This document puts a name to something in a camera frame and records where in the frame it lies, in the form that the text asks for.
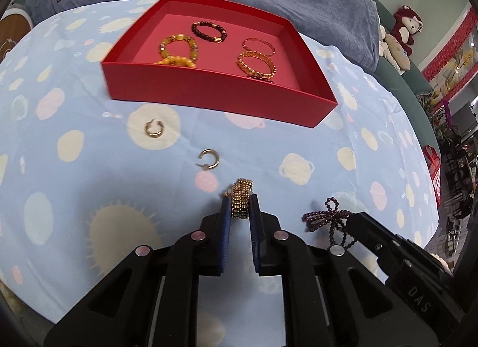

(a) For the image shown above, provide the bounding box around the red cardboard tray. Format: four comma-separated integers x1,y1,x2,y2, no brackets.
101,0,338,128

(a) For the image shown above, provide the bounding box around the gold braided bangle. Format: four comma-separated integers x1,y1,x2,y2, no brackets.
237,51,277,81

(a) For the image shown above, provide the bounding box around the beige plush toy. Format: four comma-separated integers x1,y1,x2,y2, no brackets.
378,24,411,75

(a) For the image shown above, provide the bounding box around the gold hoop earring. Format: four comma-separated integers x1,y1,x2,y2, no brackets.
196,149,221,171
144,118,165,138

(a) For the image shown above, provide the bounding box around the blue patterned tablecloth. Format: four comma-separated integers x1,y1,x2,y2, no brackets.
0,0,442,347

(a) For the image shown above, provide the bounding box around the thin red bangle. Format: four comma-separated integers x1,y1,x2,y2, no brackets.
242,37,276,57

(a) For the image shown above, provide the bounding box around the gold wrist watch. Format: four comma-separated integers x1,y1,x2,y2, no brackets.
223,179,253,219

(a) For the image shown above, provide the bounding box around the dark beaded bracelet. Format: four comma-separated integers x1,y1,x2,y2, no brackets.
190,21,229,44

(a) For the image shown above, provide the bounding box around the yellow round bead bracelet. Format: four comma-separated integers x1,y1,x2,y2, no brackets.
154,54,198,70

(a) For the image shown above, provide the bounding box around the dark red garnet bead strand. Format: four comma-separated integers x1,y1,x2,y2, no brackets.
301,197,357,250

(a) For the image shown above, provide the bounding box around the red paper bag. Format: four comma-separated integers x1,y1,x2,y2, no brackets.
422,145,441,205

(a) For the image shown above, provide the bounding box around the red monkey plush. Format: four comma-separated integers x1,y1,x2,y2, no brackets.
390,5,423,56

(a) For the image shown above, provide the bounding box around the round wooden charger table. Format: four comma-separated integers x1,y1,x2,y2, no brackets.
0,8,33,61

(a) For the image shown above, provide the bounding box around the yellow chunky bead bracelet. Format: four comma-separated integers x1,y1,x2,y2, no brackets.
158,33,199,68

